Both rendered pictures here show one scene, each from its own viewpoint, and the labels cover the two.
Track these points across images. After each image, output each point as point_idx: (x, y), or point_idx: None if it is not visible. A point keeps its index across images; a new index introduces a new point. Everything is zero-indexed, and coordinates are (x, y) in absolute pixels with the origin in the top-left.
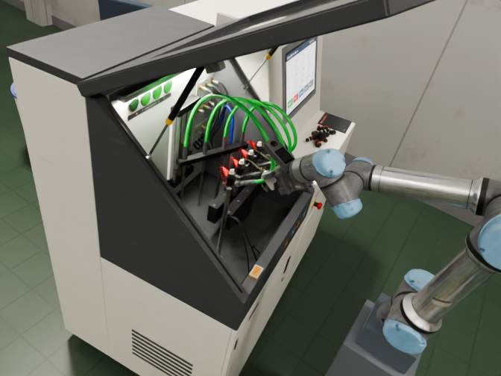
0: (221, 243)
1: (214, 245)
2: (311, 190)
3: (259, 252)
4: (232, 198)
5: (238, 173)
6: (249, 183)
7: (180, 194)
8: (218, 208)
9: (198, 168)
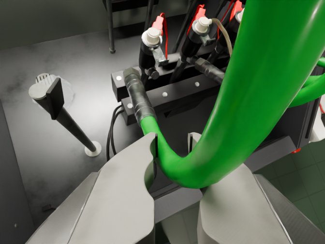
0: (85, 145)
1: (108, 125)
2: (302, 143)
3: (154, 175)
4: (169, 79)
5: (185, 48)
6: (133, 106)
7: (132, 28)
8: (122, 88)
9: (181, 6)
